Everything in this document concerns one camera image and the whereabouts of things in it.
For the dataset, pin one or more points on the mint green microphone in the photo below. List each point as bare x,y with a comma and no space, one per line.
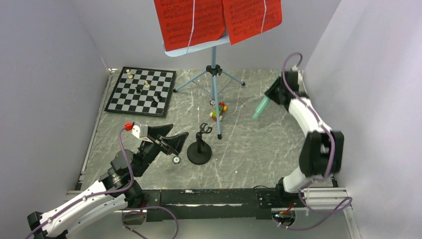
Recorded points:
261,107

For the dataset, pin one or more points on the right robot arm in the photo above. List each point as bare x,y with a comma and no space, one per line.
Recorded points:
322,150

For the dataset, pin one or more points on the black white chessboard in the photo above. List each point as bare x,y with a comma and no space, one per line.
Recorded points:
125,100

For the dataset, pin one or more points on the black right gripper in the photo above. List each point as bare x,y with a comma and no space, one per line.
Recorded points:
270,92

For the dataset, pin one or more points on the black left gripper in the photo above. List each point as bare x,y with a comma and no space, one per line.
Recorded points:
174,143

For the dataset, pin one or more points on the right red sheet music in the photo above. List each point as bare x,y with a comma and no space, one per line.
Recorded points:
247,18

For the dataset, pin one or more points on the cream chess piece back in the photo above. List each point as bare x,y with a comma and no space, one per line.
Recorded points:
129,75

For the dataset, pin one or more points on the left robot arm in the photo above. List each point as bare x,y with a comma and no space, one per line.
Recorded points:
117,189

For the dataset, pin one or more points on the red sheet music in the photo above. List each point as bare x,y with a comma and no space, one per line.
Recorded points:
186,23
247,18

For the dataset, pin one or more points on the left red sheet music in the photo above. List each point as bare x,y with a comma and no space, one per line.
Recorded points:
186,23

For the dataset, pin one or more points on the black microphone stand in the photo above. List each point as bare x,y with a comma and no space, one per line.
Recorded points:
199,152

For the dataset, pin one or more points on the light blue music stand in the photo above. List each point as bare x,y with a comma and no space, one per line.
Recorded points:
214,69

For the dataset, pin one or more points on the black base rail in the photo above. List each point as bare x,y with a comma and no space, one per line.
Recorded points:
259,202

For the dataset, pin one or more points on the blue white poker chip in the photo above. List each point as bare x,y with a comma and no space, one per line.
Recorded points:
176,160

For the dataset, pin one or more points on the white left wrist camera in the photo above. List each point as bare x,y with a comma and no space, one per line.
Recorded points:
138,130

